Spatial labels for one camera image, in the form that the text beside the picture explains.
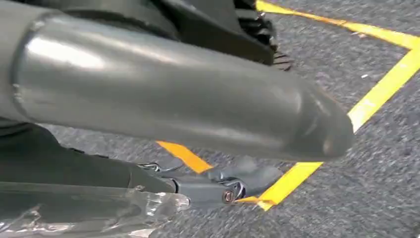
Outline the yellow floor tape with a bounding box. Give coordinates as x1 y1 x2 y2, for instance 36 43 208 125
156 0 420 212

